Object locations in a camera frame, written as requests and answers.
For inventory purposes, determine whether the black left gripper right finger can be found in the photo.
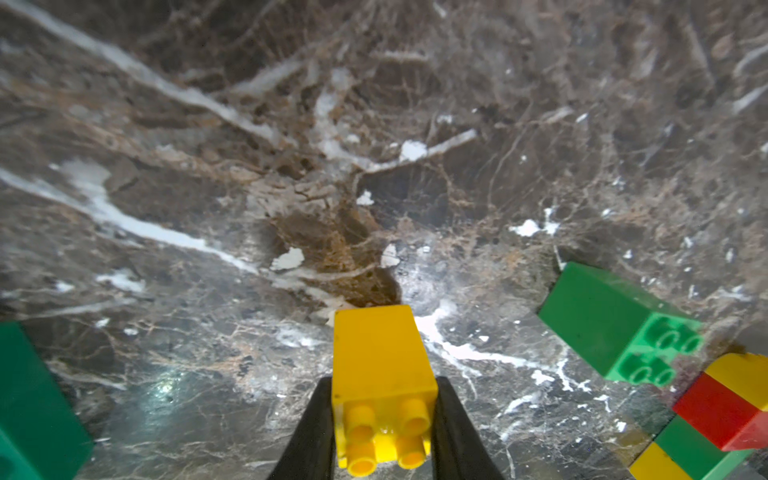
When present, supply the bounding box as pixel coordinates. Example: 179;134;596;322
431;376;503;480

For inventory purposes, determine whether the yellow long lego brick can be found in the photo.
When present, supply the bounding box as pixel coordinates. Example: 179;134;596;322
705;353;768;411

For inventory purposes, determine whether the green square lego brick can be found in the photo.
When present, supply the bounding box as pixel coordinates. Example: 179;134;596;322
538;262;704;388
654;416;755;480

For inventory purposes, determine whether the yellow rounded lego brick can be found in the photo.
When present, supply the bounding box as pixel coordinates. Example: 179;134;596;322
331;305;438;478

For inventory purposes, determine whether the red long lego brick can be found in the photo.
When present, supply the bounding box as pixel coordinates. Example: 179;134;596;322
673;373;767;452

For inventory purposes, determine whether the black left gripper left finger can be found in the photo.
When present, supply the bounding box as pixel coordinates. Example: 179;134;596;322
267;376;335;480

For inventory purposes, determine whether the green long lego brick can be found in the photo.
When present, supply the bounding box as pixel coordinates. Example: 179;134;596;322
1;322;93;479

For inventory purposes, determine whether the yellow square lego brick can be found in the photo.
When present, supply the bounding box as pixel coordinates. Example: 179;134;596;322
629;442;692;480

